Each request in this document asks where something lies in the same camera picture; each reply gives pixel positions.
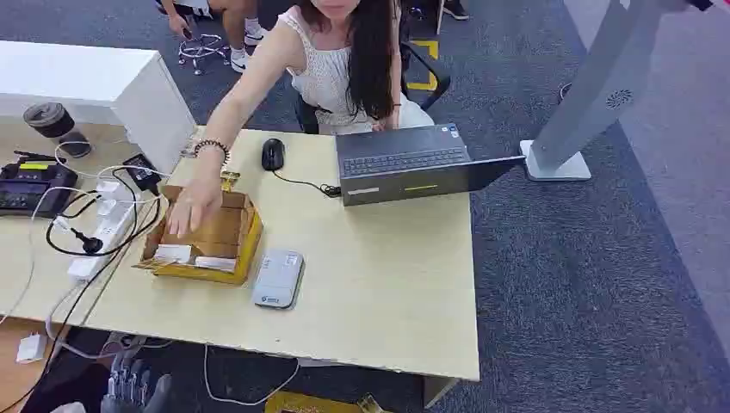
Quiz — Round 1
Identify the person's right hand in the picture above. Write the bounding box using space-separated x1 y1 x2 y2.
166 177 225 239

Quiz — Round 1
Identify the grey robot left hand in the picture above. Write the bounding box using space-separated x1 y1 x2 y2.
99 349 173 413

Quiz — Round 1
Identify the wooden card box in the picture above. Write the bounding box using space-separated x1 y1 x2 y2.
133 170 264 287

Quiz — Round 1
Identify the white card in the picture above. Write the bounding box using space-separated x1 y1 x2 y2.
153 243 194 265

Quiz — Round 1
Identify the grey card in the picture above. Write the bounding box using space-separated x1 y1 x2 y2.
195 256 238 274

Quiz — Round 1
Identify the black power adapter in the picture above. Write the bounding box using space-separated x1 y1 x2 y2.
121 153 164 196

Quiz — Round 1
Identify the white power strip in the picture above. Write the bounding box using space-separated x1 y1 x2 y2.
67 181 145 281

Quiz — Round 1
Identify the black computer mouse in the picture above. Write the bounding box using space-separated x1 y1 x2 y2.
261 138 287 172

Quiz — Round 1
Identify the white charger block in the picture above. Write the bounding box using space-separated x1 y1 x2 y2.
15 333 48 366

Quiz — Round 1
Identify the grey card reader device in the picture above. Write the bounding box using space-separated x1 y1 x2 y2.
251 248 306 311

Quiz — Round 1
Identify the white cabinet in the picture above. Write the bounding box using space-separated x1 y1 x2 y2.
0 40 198 175

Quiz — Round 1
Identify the chrome chair base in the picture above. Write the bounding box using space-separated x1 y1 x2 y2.
176 33 231 77

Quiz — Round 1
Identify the black cup with lid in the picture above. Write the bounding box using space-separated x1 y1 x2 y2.
22 102 93 159

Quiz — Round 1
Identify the black desk terminal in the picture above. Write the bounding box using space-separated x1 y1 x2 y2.
0 150 79 219

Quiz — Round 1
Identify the yellow wooden box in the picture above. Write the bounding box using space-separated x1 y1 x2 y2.
263 390 390 413

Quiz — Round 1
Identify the person in background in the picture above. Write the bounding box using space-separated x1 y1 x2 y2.
158 0 269 75

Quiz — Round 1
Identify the seated person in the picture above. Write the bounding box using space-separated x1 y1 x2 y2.
165 0 436 239

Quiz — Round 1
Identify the dark grey laptop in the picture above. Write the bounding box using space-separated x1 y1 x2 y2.
335 122 526 207

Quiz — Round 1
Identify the yellow floor tape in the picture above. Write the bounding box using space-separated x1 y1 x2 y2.
406 39 441 93

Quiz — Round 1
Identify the black shoe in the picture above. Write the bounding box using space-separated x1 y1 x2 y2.
442 0 471 22

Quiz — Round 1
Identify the white floor stand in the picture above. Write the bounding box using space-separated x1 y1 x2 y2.
519 0 689 182

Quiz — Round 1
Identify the beaded bracelet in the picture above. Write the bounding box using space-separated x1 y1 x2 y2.
192 138 232 166

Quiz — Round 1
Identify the black cable with plug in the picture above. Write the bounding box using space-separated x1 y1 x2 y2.
45 168 164 259

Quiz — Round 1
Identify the black mouse cable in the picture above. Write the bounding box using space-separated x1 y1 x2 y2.
272 170 342 199

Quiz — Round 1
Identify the white hanging cable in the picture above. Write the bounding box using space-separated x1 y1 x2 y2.
202 344 301 408

